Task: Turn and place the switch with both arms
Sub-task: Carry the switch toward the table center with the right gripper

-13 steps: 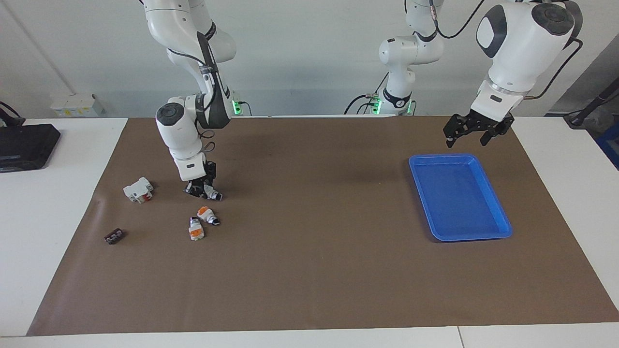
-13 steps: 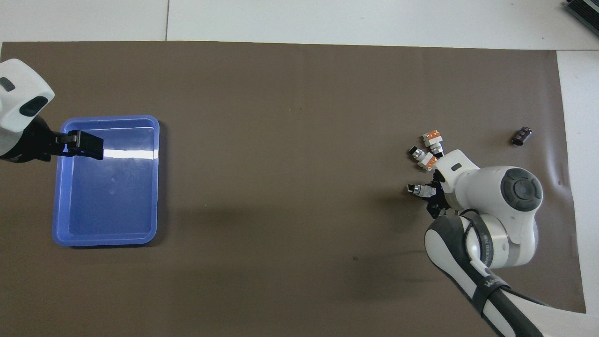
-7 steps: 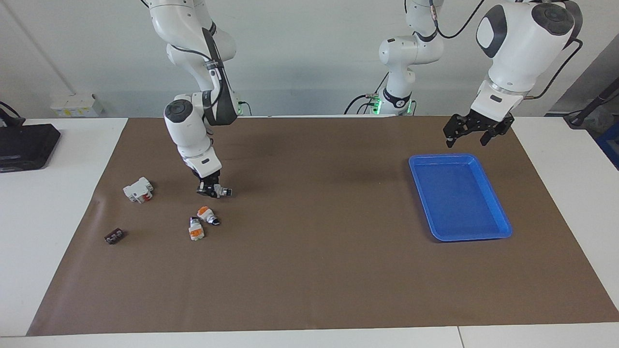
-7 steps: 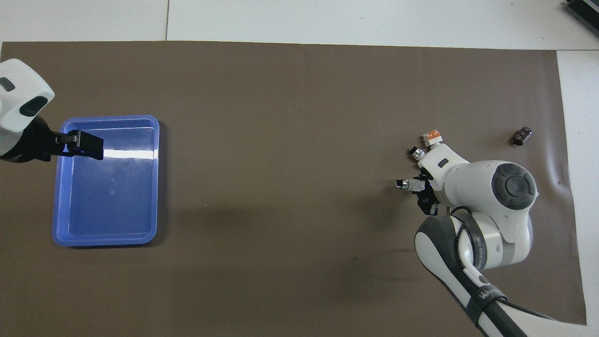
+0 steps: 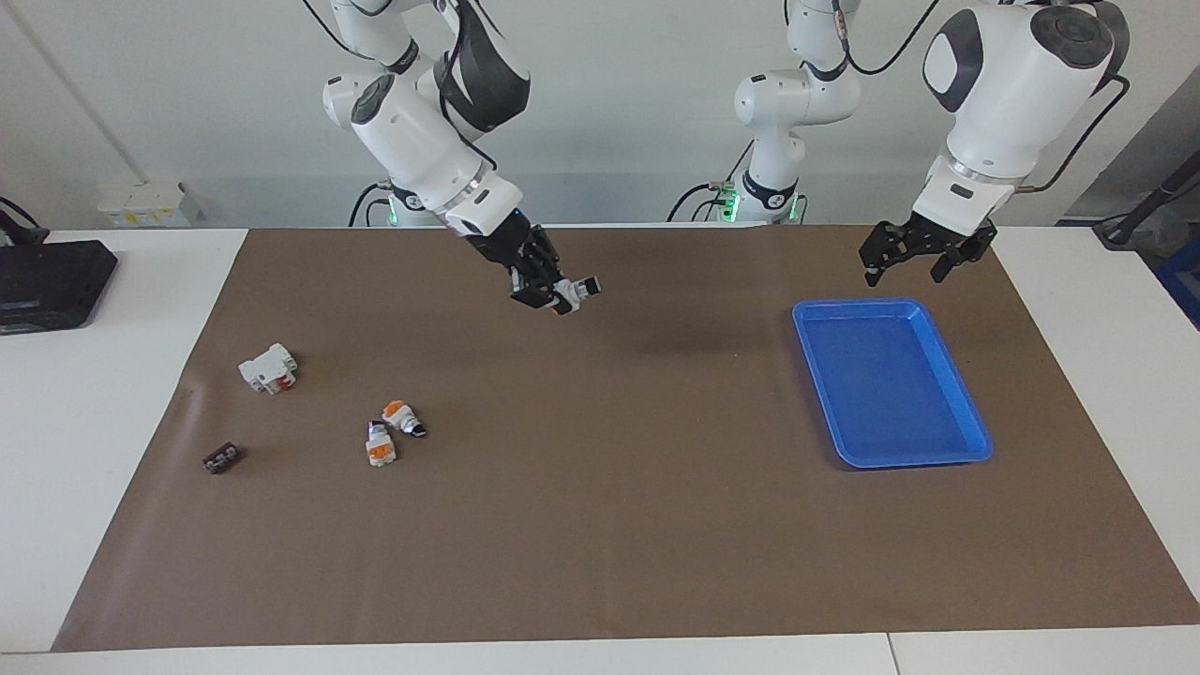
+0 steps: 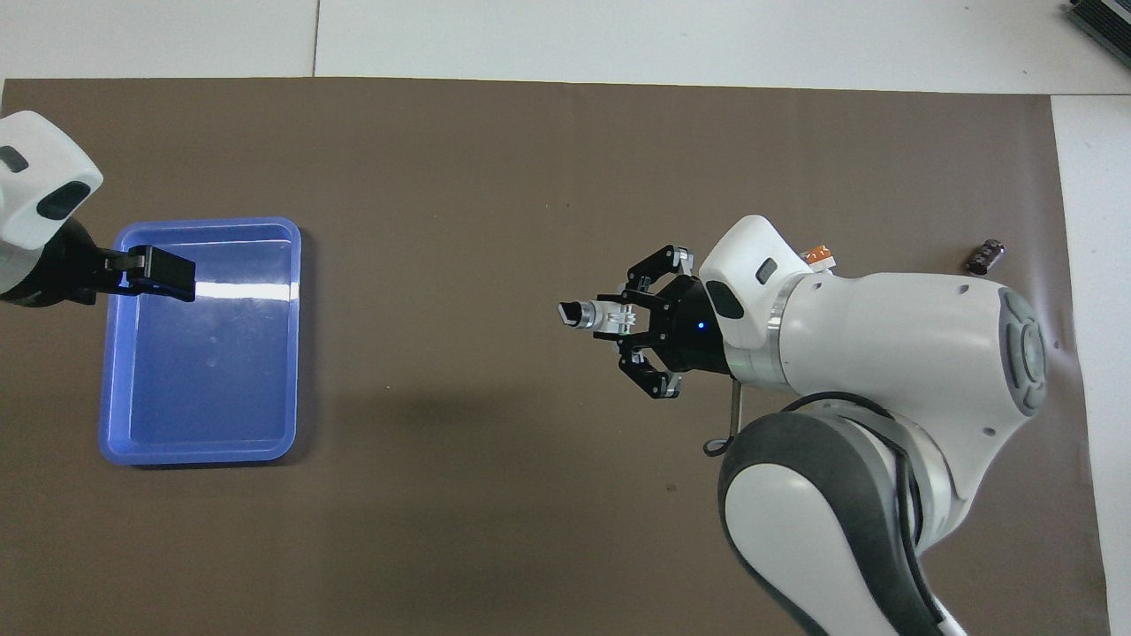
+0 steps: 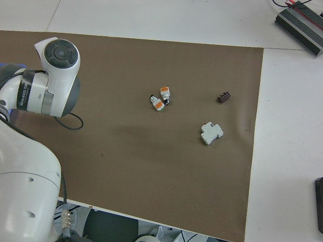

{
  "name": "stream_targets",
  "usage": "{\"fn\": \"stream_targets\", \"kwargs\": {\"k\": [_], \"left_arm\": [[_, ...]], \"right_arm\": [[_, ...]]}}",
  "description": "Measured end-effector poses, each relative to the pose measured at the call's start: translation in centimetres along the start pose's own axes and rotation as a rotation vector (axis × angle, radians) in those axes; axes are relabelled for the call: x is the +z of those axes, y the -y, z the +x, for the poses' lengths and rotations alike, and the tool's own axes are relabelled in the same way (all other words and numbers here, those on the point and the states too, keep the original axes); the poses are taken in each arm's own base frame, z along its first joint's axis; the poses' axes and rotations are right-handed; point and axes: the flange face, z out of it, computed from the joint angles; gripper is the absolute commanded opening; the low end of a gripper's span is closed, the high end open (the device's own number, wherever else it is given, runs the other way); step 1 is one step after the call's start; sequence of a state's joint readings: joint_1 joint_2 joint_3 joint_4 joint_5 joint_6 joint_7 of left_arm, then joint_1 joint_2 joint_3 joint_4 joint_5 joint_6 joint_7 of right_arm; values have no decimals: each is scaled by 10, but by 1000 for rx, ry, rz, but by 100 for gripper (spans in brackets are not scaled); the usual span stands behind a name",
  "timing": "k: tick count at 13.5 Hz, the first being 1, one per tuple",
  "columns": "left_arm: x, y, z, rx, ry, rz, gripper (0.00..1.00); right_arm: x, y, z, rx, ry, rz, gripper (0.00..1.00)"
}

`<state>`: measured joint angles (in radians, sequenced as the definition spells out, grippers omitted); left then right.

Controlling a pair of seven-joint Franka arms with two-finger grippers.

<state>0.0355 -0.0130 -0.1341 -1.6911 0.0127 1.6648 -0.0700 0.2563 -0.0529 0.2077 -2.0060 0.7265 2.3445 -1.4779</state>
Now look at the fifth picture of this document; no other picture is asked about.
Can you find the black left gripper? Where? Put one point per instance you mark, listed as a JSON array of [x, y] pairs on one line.
[[942, 236]]

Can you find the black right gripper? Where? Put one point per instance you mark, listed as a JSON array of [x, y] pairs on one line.
[[511, 246]]

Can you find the selector switch green orange block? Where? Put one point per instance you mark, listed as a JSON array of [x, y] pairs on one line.
[[574, 295]]

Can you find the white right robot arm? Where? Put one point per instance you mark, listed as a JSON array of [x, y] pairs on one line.
[[422, 141]]

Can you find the blue plastic tray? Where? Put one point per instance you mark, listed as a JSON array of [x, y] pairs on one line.
[[891, 384]]

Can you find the black tripod stand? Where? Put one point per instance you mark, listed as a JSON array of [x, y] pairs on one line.
[[1153, 202]]

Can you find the brown table mat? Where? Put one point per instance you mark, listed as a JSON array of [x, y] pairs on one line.
[[562, 516]]

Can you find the blue crate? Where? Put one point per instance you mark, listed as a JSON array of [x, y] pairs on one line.
[[1183, 281]]

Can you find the white circuit breaker red lever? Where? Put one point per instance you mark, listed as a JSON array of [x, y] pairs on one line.
[[267, 367]]

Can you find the black electronic box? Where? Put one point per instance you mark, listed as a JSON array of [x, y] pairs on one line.
[[52, 281]]

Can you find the white wall socket box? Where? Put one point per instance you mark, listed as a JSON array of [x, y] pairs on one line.
[[145, 204]]

